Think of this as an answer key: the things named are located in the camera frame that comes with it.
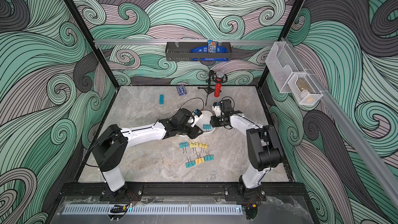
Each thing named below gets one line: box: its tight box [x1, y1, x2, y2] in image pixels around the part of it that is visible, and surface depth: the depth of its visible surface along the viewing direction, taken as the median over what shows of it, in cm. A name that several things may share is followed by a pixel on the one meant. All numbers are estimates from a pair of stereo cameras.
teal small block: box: [159, 94, 164, 105], surface depth 116 cm
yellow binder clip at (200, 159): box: [194, 153, 205, 165], surface depth 85 cm
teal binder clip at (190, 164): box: [185, 156, 196, 168], surface depth 83 cm
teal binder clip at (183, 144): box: [178, 141, 190, 154], surface depth 89 cm
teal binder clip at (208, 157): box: [204, 150, 215, 162], surface depth 85 cm
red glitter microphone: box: [214, 70, 225, 98], surface depth 94 cm
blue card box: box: [176, 85, 188, 96], surface depth 119 cm
